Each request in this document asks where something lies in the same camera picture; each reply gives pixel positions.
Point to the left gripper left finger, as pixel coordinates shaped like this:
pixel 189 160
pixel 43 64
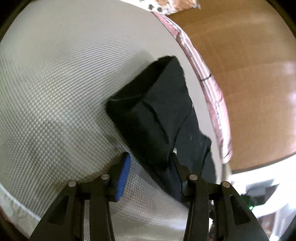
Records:
pixel 118 175

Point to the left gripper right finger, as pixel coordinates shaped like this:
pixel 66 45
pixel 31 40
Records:
pixel 179 179

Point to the black pants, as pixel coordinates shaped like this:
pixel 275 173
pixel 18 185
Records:
pixel 155 116

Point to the pink striped bed sheet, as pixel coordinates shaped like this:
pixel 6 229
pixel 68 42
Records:
pixel 211 90

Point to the white woven mattress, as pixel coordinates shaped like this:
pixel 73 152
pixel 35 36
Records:
pixel 60 61

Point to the wooden bamboo headboard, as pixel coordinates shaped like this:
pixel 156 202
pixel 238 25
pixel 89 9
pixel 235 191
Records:
pixel 251 53

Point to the floral pillow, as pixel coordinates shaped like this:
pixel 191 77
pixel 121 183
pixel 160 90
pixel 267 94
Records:
pixel 168 7

